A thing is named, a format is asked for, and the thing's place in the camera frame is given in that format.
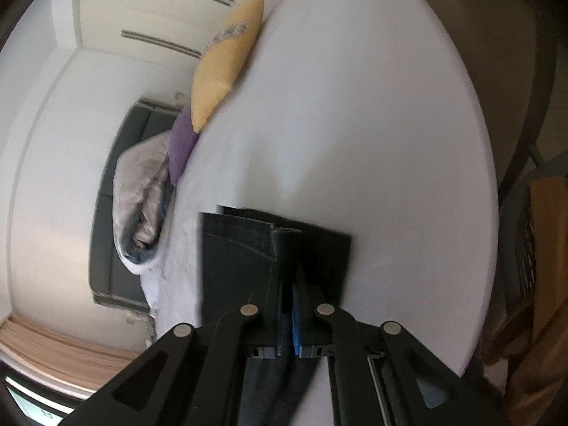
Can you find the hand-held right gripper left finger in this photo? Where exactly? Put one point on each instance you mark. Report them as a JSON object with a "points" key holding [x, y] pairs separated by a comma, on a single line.
{"points": [[284, 335]]}

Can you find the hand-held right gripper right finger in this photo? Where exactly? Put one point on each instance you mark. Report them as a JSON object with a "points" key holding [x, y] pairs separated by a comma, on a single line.
{"points": [[297, 321]]}

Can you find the black denim pants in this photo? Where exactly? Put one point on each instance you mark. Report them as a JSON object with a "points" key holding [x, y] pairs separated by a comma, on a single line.
{"points": [[235, 266]]}

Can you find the grey upholstered headboard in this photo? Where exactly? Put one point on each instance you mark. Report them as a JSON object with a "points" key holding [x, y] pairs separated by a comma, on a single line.
{"points": [[106, 253]]}

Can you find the rolled grey duvet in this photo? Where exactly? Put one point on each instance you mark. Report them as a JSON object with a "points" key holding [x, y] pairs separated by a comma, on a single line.
{"points": [[137, 186]]}

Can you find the bed with white sheet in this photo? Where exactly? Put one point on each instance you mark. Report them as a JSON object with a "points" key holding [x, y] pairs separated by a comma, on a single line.
{"points": [[355, 120]]}

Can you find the purple pillow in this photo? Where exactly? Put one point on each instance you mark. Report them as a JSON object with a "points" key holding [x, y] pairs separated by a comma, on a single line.
{"points": [[182, 142]]}

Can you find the beige curtain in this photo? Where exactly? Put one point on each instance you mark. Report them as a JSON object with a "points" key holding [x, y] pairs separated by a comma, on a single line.
{"points": [[49, 346]]}

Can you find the yellow pillow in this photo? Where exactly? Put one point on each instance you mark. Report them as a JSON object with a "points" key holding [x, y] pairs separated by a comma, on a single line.
{"points": [[222, 71]]}

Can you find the white wardrobe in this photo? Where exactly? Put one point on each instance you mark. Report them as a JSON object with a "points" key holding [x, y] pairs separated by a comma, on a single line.
{"points": [[133, 4]]}

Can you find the black sliding door frame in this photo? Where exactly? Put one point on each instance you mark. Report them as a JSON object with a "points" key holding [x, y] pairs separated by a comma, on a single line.
{"points": [[26, 401]]}

